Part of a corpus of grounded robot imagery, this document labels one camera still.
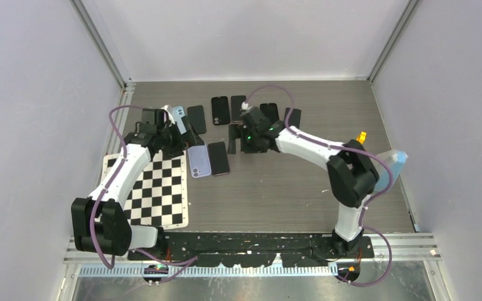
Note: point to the black camera-hole case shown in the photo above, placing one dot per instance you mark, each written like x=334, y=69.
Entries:
x=220, y=110

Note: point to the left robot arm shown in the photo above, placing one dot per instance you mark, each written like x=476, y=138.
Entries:
x=103, y=228

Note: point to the phone with lilac case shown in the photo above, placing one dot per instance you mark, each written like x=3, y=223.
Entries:
x=217, y=153

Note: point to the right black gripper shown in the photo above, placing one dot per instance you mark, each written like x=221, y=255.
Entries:
x=240, y=131

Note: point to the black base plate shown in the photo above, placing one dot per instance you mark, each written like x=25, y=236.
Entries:
x=250, y=250

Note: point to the blue plastic bag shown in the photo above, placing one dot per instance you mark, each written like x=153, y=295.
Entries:
x=395, y=161

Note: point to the bare phone silver edge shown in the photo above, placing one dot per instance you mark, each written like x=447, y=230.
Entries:
x=294, y=115

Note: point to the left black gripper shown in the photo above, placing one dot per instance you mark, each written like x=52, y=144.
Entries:
x=181, y=145

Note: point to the yellow plastic tool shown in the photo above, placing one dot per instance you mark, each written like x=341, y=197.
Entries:
x=361, y=137

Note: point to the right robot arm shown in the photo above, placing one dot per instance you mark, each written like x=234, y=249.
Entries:
x=352, y=174

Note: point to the checkerboard calibration mat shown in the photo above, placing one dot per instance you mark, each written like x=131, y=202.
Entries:
x=151, y=190

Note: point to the light blue case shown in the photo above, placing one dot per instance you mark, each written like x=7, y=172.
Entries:
x=178, y=113

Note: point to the lilac case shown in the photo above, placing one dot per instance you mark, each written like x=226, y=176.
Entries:
x=199, y=161

